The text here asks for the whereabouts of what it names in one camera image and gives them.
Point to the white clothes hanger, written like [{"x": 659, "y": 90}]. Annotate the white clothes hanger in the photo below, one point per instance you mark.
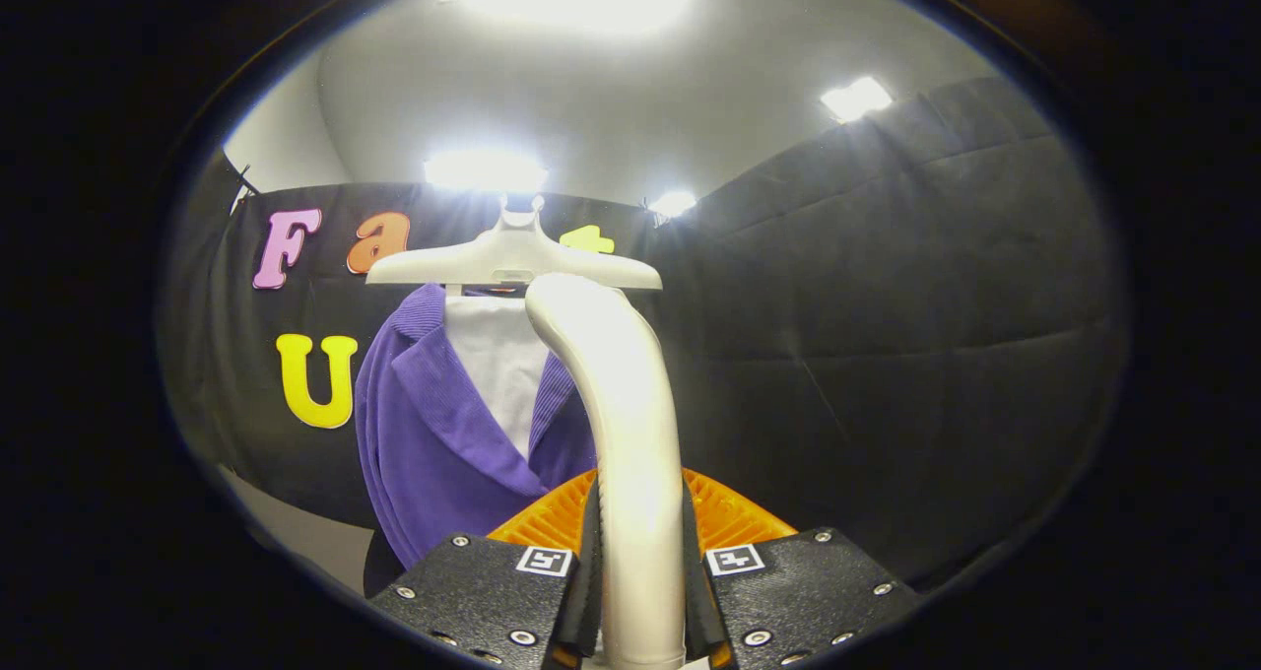
[{"x": 502, "y": 256}]

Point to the small ceiling light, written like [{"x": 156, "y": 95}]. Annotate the small ceiling light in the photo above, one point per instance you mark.
[{"x": 672, "y": 204}]

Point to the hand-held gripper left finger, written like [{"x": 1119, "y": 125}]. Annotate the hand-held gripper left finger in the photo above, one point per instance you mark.
[{"x": 483, "y": 591}]

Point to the black backdrop cloth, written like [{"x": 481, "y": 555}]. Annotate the black backdrop cloth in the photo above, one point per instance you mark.
[{"x": 887, "y": 355}]

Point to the white shirt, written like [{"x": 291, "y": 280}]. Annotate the white shirt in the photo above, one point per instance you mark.
[{"x": 497, "y": 365}]

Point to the purple jacket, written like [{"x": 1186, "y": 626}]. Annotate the purple jacket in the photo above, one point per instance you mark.
[{"x": 433, "y": 453}]

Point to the rectangular ceiling light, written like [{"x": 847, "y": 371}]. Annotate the rectangular ceiling light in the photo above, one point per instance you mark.
[{"x": 855, "y": 99}]

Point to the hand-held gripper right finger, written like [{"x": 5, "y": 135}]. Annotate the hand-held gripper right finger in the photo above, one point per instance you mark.
[{"x": 808, "y": 591}]

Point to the white garment steamer head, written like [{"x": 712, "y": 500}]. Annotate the white garment steamer head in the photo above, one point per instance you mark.
[{"x": 635, "y": 453}]

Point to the oval ceiling light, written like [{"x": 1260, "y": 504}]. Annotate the oval ceiling light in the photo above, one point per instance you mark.
[{"x": 485, "y": 170}]

